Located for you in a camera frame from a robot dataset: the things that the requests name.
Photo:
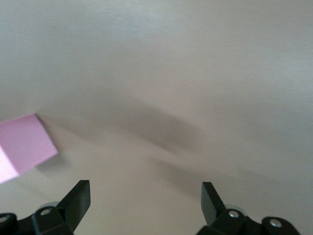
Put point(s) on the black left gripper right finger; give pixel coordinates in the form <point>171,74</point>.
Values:
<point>215,213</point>

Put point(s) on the pink foam block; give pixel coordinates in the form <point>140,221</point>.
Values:
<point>27,144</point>

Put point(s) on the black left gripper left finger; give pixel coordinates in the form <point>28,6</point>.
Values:
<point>71,208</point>

